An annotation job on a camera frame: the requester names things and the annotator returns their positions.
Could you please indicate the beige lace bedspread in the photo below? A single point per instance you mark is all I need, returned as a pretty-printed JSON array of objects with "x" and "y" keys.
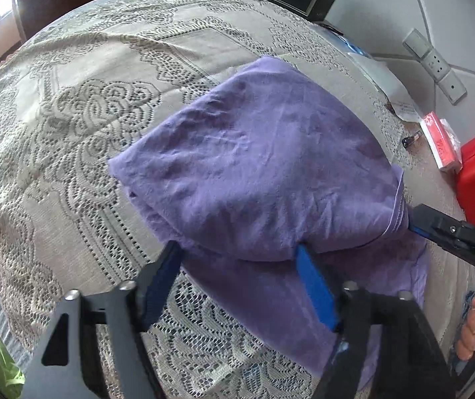
[{"x": 96, "y": 133}]

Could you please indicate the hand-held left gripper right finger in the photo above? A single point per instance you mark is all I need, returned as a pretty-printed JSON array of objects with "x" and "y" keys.
[{"x": 313, "y": 282}]

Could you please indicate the white power strip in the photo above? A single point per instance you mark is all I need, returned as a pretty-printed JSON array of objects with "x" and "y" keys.
[{"x": 435, "y": 64}]

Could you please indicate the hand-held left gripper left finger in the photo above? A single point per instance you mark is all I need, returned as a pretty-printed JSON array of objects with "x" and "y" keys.
[{"x": 163, "y": 276}]

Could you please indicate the small black cylinder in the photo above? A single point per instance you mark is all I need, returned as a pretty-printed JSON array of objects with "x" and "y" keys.
[{"x": 411, "y": 139}]

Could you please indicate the white padded headboard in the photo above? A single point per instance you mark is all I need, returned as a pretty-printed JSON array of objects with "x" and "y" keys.
[{"x": 449, "y": 8}]

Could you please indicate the clear plastic bag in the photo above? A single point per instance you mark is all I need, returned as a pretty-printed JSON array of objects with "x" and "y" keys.
[{"x": 370, "y": 70}]

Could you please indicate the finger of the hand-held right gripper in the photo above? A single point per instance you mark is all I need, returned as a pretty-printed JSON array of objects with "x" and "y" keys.
[
  {"x": 445, "y": 246},
  {"x": 437, "y": 218}
]

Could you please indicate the torn paper scrap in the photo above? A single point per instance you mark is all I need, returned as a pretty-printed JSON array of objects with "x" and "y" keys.
[{"x": 404, "y": 110}]

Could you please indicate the purple printed t-shirt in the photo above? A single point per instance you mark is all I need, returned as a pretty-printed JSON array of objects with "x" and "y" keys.
[{"x": 270, "y": 166}]

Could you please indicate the pink and white box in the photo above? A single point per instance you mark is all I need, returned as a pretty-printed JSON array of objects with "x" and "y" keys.
[{"x": 441, "y": 139}]

